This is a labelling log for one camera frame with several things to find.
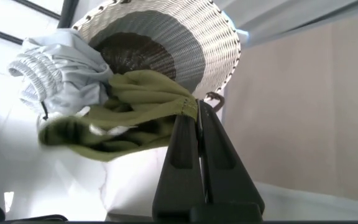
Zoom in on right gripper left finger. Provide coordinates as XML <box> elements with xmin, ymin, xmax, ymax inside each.
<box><xmin>151</xmin><ymin>113</ymin><xmax>206</xmax><ymax>223</ymax></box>

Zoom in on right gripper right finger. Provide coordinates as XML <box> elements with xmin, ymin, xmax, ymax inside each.
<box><xmin>197</xmin><ymin>99</ymin><xmax>265</xmax><ymax>216</ymax></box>

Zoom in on green printed shirt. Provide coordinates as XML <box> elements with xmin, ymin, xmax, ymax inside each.
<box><xmin>37</xmin><ymin>68</ymin><xmax>200</xmax><ymax>163</ymax></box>

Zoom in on white laundry basket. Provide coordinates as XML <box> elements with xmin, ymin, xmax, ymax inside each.
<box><xmin>71</xmin><ymin>0</ymin><xmax>242</xmax><ymax>113</ymax></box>

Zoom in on black clothes rack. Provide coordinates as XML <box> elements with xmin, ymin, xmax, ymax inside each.
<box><xmin>0</xmin><ymin>0</ymin><xmax>81</xmax><ymax>46</ymax></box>

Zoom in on pale grey shorts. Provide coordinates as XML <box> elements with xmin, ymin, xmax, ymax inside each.
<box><xmin>7</xmin><ymin>27</ymin><xmax>115</xmax><ymax>121</ymax></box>

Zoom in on white curtain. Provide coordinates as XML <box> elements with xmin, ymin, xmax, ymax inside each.
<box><xmin>214</xmin><ymin>0</ymin><xmax>358</xmax><ymax>48</ymax></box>

